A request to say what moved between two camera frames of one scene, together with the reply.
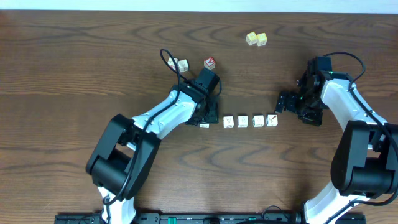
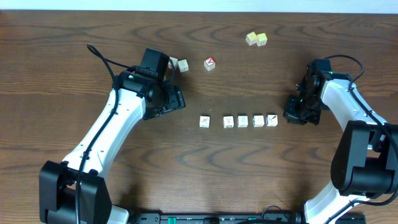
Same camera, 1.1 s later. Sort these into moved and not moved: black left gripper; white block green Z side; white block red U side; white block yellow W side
Moved: black left gripper
Not moved: white block green Z side; white block red U side; white block yellow W side
